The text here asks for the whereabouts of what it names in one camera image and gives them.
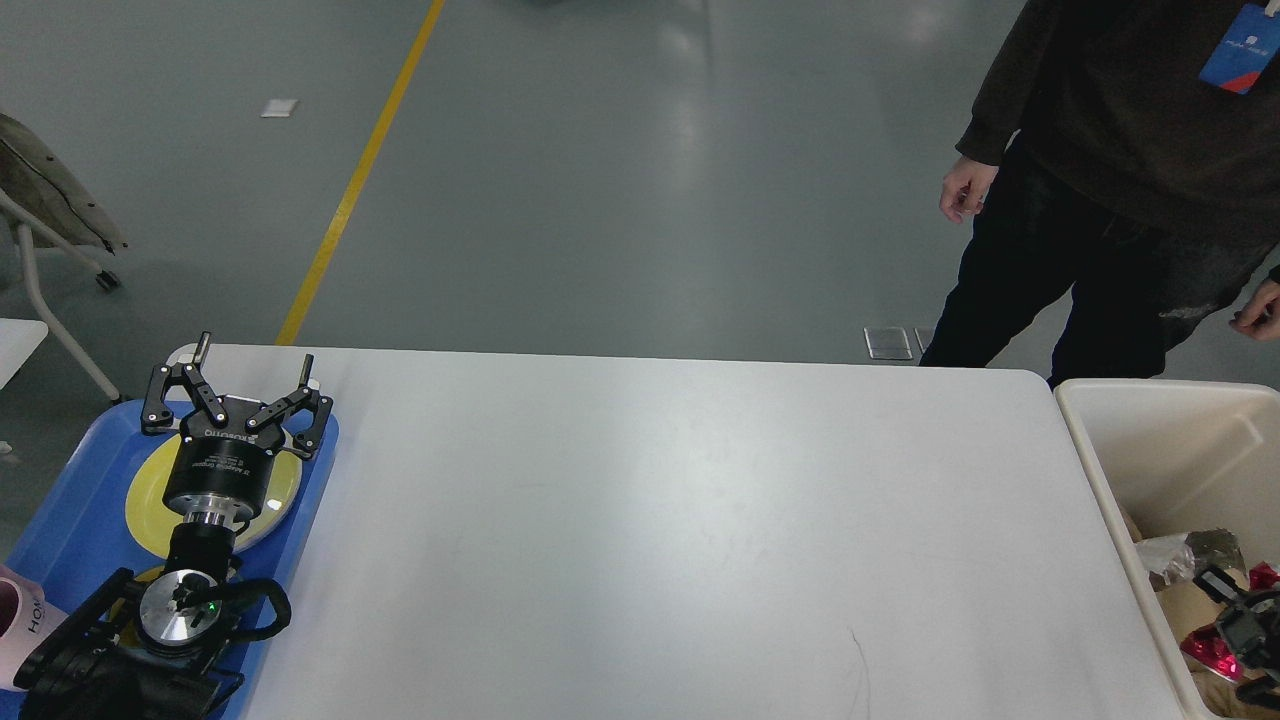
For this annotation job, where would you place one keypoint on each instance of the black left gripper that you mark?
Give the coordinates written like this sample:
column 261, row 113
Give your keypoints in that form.
column 225, row 470

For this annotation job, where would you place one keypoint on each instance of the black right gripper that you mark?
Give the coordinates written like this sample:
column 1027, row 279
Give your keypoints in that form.
column 1250, row 626

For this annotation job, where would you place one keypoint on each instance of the crushed red can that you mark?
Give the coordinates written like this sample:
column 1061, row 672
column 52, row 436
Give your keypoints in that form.
column 1206, row 646

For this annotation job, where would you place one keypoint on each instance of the brown paper ball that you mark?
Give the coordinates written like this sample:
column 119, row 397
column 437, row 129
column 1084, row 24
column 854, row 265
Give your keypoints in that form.
column 1218, row 696

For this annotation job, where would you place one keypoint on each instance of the yellow plastic plate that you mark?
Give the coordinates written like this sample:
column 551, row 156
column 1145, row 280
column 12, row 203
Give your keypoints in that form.
column 150, row 481

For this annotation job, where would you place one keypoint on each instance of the brown paper bag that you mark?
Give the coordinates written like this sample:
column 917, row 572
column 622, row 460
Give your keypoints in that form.
column 1186, row 607

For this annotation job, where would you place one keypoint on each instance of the foil sheet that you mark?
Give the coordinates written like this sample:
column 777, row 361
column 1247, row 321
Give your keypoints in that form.
column 1172, row 560

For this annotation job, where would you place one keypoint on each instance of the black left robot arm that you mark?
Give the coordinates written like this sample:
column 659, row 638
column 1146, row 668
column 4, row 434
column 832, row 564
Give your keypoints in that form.
column 210, row 595

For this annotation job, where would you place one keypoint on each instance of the person's other hand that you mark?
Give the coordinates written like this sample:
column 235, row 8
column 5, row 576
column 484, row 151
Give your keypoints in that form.
column 1259, row 318

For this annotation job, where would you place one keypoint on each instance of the person's hand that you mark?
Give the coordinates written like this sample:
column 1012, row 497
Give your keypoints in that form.
column 964, row 189

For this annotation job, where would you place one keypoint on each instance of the beige plastic bin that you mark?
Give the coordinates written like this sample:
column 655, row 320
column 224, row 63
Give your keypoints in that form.
column 1175, row 456

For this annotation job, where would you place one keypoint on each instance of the pink HOME mug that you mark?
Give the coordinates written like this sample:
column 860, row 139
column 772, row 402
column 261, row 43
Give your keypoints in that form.
column 28, row 618

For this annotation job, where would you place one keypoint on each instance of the chair with olive jacket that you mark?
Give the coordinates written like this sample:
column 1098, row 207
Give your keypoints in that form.
column 44, row 205

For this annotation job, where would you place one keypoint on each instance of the person in black clothes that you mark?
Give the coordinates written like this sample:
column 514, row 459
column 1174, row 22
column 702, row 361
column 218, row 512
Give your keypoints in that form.
column 1138, row 173

